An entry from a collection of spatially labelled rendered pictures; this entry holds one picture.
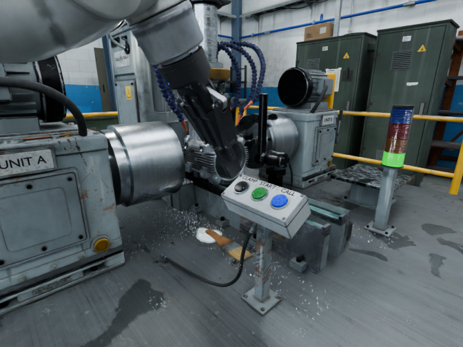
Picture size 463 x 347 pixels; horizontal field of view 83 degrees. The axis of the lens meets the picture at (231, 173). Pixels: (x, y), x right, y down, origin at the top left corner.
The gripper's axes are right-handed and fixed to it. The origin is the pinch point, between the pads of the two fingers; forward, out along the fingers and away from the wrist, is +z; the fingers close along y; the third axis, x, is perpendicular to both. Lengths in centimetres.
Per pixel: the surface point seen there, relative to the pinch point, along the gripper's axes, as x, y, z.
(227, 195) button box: 3.0, 1.4, 7.7
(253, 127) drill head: -44, 42, 26
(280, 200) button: 0.2, -10.4, 6.9
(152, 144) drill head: 0.4, 33.0, 1.7
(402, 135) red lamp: -51, -13, 28
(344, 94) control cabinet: -299, 139, 154
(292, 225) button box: 2.1, -13.5, 10.1
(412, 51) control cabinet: -322, 67, 113
